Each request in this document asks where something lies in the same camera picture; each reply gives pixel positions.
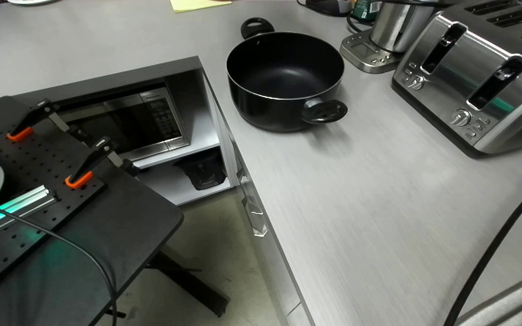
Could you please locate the black cooking pot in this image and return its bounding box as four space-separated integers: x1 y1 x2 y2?
227 17 348 133

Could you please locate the small black trash bin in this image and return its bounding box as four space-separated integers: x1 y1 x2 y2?
178 149 227 191

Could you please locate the yellow sticky notepad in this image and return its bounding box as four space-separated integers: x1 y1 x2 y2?
171 0 232 13

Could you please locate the stainless steel electric kettle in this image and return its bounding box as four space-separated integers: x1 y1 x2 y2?
341 0 439 75

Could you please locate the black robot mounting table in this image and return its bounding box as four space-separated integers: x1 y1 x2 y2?
0 55 232 326

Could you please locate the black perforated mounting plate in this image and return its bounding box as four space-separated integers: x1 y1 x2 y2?
0 98 104 276

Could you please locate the silver four-slot toaster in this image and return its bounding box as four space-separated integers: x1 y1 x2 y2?
392 0 522 158

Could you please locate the silver cabinet drawer handle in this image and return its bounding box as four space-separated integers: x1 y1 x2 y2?
240 176 269 240

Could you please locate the orange-handled clamp near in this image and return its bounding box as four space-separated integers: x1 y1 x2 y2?
64 138 131 191

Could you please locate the orange-handled clamp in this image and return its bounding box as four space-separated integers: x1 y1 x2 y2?
64 138 131 191
6 100 84 144

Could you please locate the orange-handled clamp far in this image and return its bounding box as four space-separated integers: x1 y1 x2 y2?
6 100 84 144

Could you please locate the black cable on table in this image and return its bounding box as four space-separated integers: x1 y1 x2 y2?
0 198 120 326

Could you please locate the aluminium extrusion rail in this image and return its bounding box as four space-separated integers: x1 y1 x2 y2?
0 185 55 229

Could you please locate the black power cable right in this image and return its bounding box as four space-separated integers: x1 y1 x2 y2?
443 138 522 326

